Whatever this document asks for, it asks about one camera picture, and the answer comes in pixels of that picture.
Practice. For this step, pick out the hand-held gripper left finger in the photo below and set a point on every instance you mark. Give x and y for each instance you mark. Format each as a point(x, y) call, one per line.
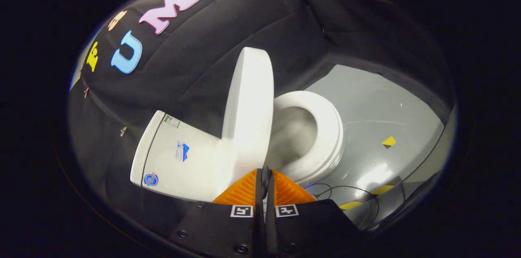
point(228, 229)

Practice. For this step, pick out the silver metal clip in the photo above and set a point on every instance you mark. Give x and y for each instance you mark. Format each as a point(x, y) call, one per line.
point(123, 131)

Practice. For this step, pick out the black backdrop cloth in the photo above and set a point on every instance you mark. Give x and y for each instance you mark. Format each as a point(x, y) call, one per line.
point(195, 66)

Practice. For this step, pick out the pink clip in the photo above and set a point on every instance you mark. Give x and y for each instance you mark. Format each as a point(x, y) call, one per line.
point(86, 92)

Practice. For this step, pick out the white toilet seat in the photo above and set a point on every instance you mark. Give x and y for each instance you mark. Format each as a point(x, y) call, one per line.
point(331, 136)

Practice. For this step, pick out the white toilet lid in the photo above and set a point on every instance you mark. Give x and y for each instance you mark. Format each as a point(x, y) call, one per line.
point(248, 115)

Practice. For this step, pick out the white toilet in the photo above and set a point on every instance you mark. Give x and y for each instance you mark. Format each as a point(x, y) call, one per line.
point(183, 168)

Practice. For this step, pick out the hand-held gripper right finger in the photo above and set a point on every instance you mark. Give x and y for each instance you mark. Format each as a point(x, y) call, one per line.
point(309, 229)

